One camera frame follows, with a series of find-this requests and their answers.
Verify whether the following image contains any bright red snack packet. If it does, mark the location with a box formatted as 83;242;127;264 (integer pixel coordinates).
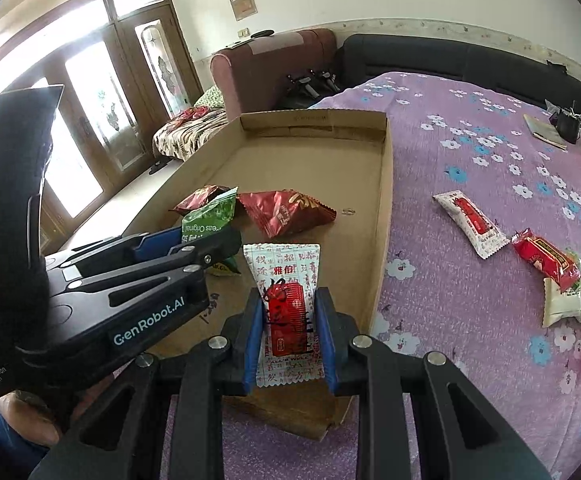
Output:
512;228;581;293

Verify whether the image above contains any dark red snack packet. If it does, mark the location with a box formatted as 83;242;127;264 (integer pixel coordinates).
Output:
173;185;231;213
237;189;338;238

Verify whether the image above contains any person's left forearm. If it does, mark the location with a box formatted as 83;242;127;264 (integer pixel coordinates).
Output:
0;392;74;480

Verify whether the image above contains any cardboard box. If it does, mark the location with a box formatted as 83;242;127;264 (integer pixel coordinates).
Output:
120;110;395;441

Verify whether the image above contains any black cup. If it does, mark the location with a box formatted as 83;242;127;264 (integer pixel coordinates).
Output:
555;105;581;144

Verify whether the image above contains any wooden glass door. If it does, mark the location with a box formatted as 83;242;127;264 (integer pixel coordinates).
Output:
0;0;204;256

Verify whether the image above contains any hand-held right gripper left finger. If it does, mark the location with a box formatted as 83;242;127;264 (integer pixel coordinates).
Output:
28;287;264;480

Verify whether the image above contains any olive notebook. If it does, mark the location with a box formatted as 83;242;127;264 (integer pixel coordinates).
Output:
523;113;569;151

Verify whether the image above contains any small framed plaque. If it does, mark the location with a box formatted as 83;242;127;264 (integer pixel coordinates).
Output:
229;0;258;21

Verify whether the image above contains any white red sausage packet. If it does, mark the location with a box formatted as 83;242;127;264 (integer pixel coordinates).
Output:
431;190;510;260

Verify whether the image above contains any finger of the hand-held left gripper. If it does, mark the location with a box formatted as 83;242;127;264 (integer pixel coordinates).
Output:
45;226;184;272
68;230;242;309

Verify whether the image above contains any black sofa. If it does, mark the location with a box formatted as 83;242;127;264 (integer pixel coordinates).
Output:
338;34;581;123

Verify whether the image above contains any white red printed snack packet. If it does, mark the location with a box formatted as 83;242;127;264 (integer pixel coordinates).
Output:
243;242;327;388

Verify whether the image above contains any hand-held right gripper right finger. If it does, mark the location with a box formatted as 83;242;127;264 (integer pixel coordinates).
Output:
315;287;554;480

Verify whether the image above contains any green patterned pillow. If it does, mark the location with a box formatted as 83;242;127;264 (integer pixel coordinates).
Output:
193;85;224;109

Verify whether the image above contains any black metal tool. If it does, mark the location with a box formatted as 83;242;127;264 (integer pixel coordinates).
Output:
315;71;344;93
285;74;321;98

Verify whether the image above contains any green snack packet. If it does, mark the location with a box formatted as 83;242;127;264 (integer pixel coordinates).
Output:
180;187;244;277

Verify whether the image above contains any brown armchair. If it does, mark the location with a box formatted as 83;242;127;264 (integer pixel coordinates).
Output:
209;28;339;121

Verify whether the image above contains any cream snack packet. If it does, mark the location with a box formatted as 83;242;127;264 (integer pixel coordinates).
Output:
542;277;581;328

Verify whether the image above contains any floral blanket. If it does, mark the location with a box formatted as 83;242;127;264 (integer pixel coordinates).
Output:
153;107;228;161

